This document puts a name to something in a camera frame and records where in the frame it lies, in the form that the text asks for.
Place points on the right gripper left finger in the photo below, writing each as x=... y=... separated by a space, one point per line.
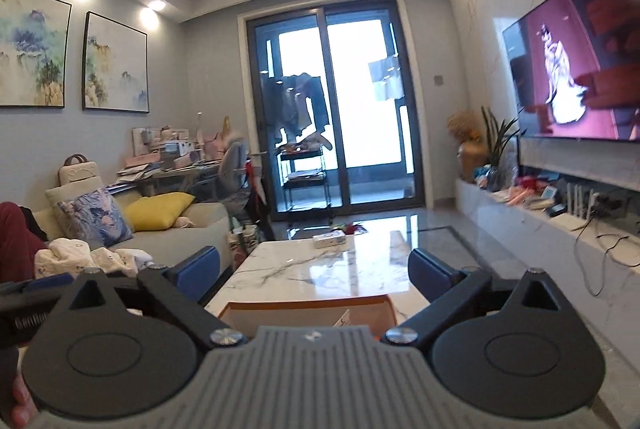
x=178 y=295

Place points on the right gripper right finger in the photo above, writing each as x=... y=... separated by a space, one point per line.
x=452 y=295

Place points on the person's left hand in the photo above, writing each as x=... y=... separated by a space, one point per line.
x=23 y=409

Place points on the cream patterned blanket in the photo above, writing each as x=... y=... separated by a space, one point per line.
x=73 y=256

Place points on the orange cardboard storage box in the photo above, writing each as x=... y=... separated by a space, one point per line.
x=377 y=313

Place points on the floral shopping bag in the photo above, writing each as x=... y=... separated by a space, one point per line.
x=242 y=238

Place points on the yellow cushion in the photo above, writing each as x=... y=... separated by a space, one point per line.
x=157 y=213

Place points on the blue floral cushion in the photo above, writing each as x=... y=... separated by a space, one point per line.
x=94 y=217

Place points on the white tissue box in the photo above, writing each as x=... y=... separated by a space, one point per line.
x=332 y=239

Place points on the cluttered desk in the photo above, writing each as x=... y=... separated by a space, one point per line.
x=169 y=160

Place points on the white tv console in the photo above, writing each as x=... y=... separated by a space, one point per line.
x=596 y=268

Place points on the white wifi router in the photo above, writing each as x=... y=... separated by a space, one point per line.
x=575 y=211

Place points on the brown vase with dried flowers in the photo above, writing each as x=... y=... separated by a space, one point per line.
x=472 y=151

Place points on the glass balcony door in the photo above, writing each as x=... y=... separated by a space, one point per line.
x=335 y=110

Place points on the right landscape painting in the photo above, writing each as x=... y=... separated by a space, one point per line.
x=115 y=71

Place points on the landscape painting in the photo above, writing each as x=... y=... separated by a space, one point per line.
x=115 y=71
x=33 y=52

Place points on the left landscape painting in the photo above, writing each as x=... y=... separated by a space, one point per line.
x=33 y=52

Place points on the wall television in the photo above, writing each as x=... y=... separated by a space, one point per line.
x=575 y=69

